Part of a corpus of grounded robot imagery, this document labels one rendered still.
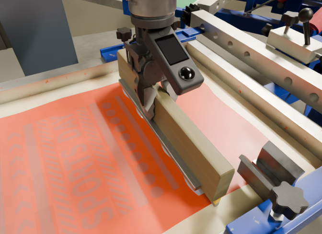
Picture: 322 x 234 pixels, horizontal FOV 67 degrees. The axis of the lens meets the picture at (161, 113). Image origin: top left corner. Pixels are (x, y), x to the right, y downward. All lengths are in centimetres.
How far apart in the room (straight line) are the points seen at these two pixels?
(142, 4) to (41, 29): 53
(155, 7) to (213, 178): 26
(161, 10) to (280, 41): 40
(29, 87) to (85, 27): 262
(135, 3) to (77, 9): 282
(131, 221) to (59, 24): 64
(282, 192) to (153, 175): 22
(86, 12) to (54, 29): 236
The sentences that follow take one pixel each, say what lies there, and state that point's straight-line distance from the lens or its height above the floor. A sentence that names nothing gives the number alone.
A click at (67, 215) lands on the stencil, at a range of 46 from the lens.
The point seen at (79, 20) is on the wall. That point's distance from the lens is 324.
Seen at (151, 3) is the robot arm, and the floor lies 123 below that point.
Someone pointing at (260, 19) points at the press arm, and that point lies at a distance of 121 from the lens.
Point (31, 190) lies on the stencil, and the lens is 51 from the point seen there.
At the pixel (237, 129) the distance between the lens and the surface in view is 57.
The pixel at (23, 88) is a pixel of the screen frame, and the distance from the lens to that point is 70.
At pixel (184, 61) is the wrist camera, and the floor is 115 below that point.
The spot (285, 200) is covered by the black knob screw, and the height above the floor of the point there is 106.
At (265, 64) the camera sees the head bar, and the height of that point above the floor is 102.
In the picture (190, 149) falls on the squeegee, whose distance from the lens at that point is 40.
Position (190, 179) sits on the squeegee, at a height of 99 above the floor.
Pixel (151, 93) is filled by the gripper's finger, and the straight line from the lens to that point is 46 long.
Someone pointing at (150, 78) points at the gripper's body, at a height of 110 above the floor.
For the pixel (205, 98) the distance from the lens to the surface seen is 63.
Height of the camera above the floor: 135
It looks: 43 degrees down
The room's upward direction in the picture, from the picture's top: straight up
